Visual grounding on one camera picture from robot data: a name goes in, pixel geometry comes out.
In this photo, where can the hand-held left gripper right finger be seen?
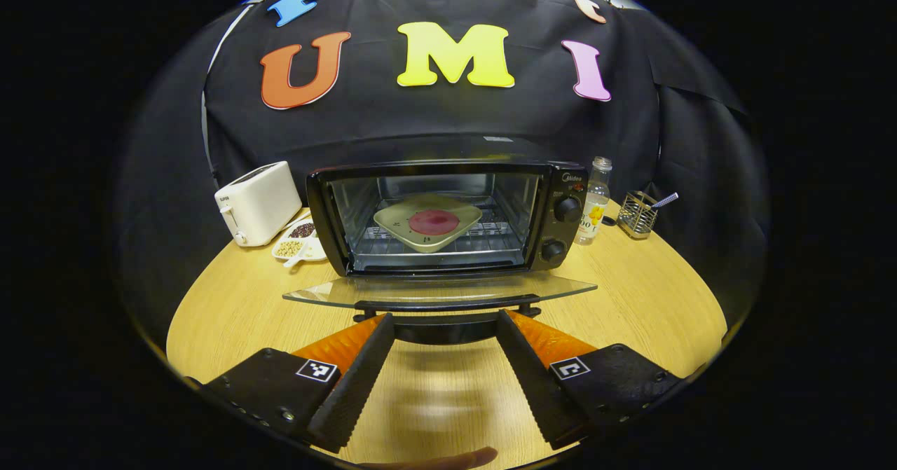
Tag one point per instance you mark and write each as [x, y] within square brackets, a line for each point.
[529, 379]

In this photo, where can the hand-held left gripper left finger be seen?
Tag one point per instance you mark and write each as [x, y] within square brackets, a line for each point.
[354, 386]

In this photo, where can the black electric oven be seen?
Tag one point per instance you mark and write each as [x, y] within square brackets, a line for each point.
[567, 239]

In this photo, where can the white square plate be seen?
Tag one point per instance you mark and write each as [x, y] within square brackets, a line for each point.
[392, 221]

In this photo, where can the pink round food slice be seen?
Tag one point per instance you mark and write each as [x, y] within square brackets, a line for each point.
[434, 222]

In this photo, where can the white divided snack dish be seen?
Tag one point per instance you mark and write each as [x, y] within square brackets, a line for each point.
[291, 249]

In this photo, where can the glass bottle with yellow label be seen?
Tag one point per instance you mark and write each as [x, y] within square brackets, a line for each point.
[594, 211]

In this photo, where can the white toaster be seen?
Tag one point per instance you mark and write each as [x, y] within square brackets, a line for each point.
[259, 204]

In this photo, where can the black backdrop cloth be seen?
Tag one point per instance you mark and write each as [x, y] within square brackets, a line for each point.
[392, 120]

